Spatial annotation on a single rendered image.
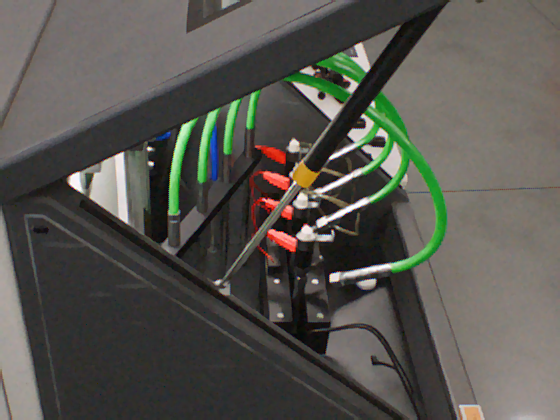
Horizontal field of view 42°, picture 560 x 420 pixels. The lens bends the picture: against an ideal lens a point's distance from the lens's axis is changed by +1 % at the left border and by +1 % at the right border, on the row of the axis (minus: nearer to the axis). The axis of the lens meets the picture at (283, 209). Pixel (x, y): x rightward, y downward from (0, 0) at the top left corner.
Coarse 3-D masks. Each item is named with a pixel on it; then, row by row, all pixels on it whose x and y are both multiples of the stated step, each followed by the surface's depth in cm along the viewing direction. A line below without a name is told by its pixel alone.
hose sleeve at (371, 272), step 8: (384, 264) 98; (344, 272) 102; (352, 272) 101; (360, 272) 100; (368, 272) 99; (376, 272) 99; (384, 272) 98; (392, 272) 98; (344, 280) 101; (352, 280) 101; (360, 280) 100
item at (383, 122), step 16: (288, 80) 87; (304, 80) 86; (320, 80) 85; (336, 96) 85; (368, 112) 85; (192, 128) 96; (384, 128) 86; (400, 144) 86; (176, 160) 100; (416, 160) 87; (176, 176) 102; (432, 176) 88; (176, 192) 103; (432, 192) 89; (176, 208) 105; (432, 240) 93; (416, 256) 95
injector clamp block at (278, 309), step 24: (312, 216) 137; (264, 240) 131; (264, 264) 128; (264, 288) 127; (288, 288) 121; (312, 288) 122; (264, 312) 126; (288, 312) 117; (312, 312) 117; (312, 336) 118
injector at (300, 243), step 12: (300, 240) 110; (312, 240) 110; (300, 252) 112; (312, 252) 112; (300, 264) 113; (312, 264) 114; (300, 276) 115; (300, 288) 117; (300, 300) 119; (300, 312) 121
